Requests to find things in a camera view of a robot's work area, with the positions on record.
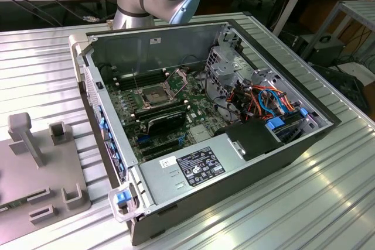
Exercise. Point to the metal slat shelf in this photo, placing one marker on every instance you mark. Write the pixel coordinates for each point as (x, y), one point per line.
(360, 13)

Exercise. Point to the green circuit board strip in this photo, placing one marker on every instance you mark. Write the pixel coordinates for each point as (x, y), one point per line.
(14, 204)

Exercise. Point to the CPU socket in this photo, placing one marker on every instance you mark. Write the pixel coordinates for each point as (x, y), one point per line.
(153, 97)

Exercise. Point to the black bag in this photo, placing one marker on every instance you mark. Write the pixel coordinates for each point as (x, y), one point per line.
(342, 86)

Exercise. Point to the green motherboard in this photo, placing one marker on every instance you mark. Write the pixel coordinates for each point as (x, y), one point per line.
(202, 115)

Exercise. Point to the blue case latch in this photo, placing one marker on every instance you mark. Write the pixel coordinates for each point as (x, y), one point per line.
(123, 198)

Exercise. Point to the grey parts rack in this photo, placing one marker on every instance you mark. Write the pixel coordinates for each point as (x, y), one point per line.
(44, 174)

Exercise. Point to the thin locking lever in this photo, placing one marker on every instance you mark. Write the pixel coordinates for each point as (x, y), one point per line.
(136, 80)

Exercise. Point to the open grey PC case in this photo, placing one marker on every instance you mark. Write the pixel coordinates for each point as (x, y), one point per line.
(190, 42)

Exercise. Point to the black plastic drive shroud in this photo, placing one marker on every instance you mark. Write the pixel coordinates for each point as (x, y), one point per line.
(252, 138)

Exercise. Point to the metal drive cage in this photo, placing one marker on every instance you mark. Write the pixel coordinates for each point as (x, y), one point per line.
(225, 70)

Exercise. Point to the black RAM slot bank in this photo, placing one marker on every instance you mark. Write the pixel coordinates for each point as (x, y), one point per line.
(140, 78)
(164, 111)

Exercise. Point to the black expansion slots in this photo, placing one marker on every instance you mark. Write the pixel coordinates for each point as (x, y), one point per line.
(158, 147)

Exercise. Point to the grey power supply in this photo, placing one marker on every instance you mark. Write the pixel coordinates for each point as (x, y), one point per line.
(164, 179)

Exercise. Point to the blue disk carrier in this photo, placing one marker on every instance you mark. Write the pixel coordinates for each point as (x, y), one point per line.
(275, 123)

